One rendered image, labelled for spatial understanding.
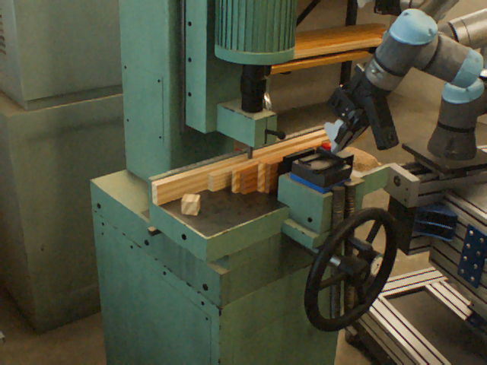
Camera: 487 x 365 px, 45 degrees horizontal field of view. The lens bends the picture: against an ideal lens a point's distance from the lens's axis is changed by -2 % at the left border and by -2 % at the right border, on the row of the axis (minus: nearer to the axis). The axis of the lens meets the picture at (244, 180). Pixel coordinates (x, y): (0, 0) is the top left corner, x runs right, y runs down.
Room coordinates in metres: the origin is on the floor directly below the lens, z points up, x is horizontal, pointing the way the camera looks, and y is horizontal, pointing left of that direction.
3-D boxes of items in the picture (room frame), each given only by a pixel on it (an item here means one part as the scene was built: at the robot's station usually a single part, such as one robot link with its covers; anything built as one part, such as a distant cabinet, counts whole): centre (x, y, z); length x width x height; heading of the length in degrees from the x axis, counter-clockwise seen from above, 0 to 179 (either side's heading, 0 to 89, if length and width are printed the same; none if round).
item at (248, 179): (1.32, -0.09, 0.93); 0.25 x 0.02 x 0.05; 132
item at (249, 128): (1.34, 0.00, 1.03); 0.14 x 0.07 x 0.09; 42
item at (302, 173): (1.21, -0.18, 0.99); 0.13 x 0.11 x 0.06; 132
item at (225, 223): (1.27, -0.11, 0.87); 0.61 x 0.30 x 0.06; 132
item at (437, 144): (1.75, -0.65, 0.87); 0.15 x 0.15 x 0.10
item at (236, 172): (1.31, -0.06, 0.93); 0.22 x 0.01 x 0.06; 132
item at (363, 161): (1.45, -0.28, 0.91); 0.12 x 0.09 x 0.03; 42
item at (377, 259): (1.34, -0.35, 0.65); 0.06 x 0.04 x 0.08; 132
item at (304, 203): (1.21, -0.17, 0.92); 0.15 x 0.13 x 0.09; 132
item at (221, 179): (1.43, -0.13, 0.92); 0.55 x 0.02 x 0.04; 132
